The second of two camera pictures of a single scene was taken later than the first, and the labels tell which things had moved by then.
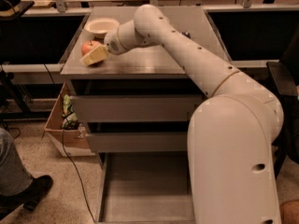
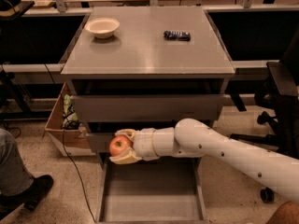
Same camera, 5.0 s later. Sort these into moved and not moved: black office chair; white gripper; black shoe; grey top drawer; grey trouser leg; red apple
Moved: red apple; white gripper
Not moved: black office chair; black shoe; grey trouser leg; grey top drawer
